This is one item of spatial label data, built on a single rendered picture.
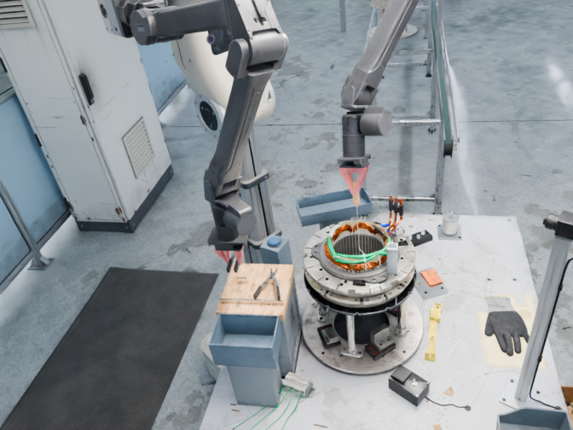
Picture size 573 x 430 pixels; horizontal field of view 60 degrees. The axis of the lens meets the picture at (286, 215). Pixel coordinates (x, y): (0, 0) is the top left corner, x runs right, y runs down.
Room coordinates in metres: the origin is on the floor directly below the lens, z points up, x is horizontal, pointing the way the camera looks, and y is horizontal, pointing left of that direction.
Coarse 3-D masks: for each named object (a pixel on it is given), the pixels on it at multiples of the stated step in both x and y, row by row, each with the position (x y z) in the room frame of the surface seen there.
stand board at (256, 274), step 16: (240, 272) 1.11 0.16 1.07; (256, 272) 1.10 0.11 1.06; (288, 272) 1.08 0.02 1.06; (224, 288) 1.05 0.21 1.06; (240, 288) 1.04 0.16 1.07; (256, 288) 1.03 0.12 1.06; (272, 288) 1.02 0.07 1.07; (288, 288) 1.01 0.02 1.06; (224, 304) 0.99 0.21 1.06; (240, 304) 0.98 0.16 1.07; (256, 304) 0.97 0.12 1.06
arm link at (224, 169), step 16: (240, 48) 0.88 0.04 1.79; (240, 64) 0.88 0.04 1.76; (256, 64) 0.93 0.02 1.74; (272, 64) 0.94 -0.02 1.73; (240, 80) 0.92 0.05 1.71; (256, 80) 0.91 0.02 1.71; (240, 96) 0.93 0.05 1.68; (256, 96) 0.93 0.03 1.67; (240, 112) 0.93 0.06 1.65; (256, 112) 0.95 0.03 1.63; (224, 128) 0.98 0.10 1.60; (240, 128) 0.95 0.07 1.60; (224, 144) 0.97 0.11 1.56; (240, 144) 0.96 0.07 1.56; (224, 160) 0.98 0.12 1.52; (240, 160) 0.99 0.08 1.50; (208, 176) 1.02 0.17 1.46; (224, 176) 0.98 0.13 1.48; (240, 176) 1.02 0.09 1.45; (224, 192) 1.00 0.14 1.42
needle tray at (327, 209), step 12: (336, 192) 1.46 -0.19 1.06; (348, 192) 1.46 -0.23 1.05; (360, 192) 1.46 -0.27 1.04; (300, 204) 1.45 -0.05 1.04; (312, 204) 1.45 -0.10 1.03; (324, 204) 1.45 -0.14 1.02; (336, 204) 1.44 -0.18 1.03; (348, 204) 1.43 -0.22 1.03; (360, 204) 1.42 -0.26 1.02; (372, 204) 1.36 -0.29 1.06; (300, 216) 1.35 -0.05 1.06; (312, 216) 1.35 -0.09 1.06; (324, 216) 1.35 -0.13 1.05; (336, 216) 1.35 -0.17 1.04; (348, 216) 1.36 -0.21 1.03
